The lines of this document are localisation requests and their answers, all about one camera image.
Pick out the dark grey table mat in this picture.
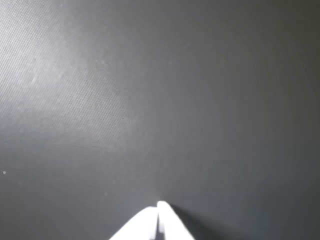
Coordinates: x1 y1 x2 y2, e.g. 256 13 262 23
0 0 320 240

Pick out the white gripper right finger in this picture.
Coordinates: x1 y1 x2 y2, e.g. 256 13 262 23
156 200 196 240

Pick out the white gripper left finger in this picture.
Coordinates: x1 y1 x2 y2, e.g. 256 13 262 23
108 206 159 240

